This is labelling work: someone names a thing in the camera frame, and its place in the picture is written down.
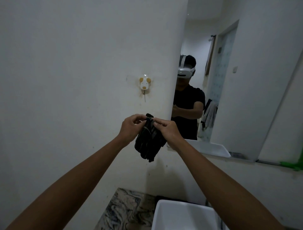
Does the person's right forearm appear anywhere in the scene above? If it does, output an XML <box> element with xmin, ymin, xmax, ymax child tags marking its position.
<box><xmin>169</xmin><ymin>138</ymin><xmax>287</xmax><ymax>230</ymax></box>

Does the green plastic object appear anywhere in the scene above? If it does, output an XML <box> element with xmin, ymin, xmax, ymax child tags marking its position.
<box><xmin>280</xmin><ymin>146</ymin><xmax>303</xmax><ymax>172</ymax></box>

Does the person's left hand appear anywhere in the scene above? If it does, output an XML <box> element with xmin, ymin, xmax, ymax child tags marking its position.
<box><xmin>118</xmin><ymin>114</ymin><xmax>147</xmax><ymax>146</ymax></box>

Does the dark striped cloth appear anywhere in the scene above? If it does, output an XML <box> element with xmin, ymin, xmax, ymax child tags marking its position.
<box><xmin>134</xmin><ymin>113</ymin><xmax>167</xmax><ymax>163</ymax></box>

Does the person's left forearm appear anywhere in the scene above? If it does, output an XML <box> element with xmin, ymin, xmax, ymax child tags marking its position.
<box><xmin>5</xmin><ymin>136</ymin><xmax>131</xmax><ymax>230</ymax></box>

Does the white dog-shaped wall hook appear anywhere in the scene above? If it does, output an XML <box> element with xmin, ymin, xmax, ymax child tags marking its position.
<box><xmin>138</xmin><ymin>75</ymin><xmax>152</xmax><ymax>104</ymax></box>

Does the person's right hand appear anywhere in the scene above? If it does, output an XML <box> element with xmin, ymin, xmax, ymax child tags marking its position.
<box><xmin>153</xmin><ymin>118</ymin><xmax>184</xmax><ymax>151</ymax></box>

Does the white plastic basin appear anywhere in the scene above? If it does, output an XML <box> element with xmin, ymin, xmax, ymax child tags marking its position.
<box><xmin>151</xmin><ymin>200</ymin><xmax>229</xmax><ymax>230</ymax></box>

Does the large wall mirror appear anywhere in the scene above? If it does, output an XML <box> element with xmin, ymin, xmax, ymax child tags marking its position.
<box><xmin>171</xmin><ymin>0</ymin><xmax>303</xmax><ymax>163</ymax></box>

